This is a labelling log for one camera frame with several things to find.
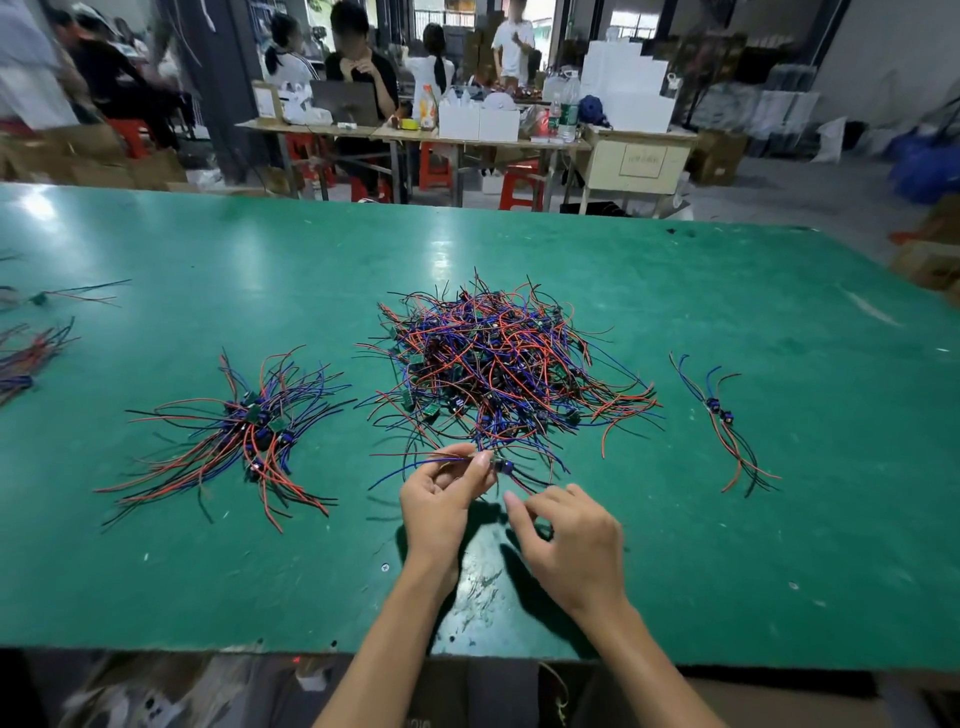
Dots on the red plastic stool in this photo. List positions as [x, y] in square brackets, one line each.
[305, 155]
[522, 186]
[435, 165]
[132, 135]

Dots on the person's right forearm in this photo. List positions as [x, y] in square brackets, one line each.
[653, 668]

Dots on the row of white containers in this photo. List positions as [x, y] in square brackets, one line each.
[480, 117]

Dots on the person's right hand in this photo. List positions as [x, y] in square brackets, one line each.
[578, 555]

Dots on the row of cardboard boxes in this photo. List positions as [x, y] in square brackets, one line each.
[83, 158]

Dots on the grey laptop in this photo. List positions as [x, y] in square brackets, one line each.
[348, 102]

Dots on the person's left hand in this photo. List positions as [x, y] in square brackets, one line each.
[443, 518]

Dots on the person's left forearm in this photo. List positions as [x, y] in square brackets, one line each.
[387, 653]

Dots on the dark pillar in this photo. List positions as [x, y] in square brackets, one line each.
[210, 75]

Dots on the long wooden work table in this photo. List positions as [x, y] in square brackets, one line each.
[405, 132]

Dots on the dark blue bag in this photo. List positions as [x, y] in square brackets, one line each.
[593, 110]

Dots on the cream cabinet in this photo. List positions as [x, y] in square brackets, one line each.
[638, 162]

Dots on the stack of white boxes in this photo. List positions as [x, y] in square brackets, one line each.
[627, 83]

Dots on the heap of blue bags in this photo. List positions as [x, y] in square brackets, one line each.
[927, 162]

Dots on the brown cardboard box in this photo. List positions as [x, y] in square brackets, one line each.
[717, 155]

